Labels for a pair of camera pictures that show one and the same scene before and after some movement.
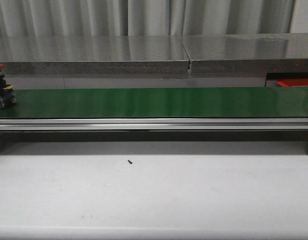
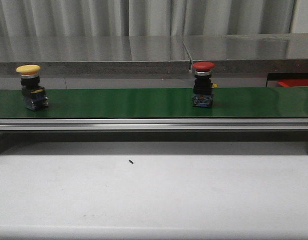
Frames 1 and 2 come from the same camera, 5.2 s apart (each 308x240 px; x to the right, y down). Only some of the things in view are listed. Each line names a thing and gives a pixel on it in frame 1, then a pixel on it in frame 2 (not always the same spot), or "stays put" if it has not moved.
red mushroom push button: [3, 93] -> [202, 96]
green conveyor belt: [207, 109] stays put
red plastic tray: [288, 82] stays put
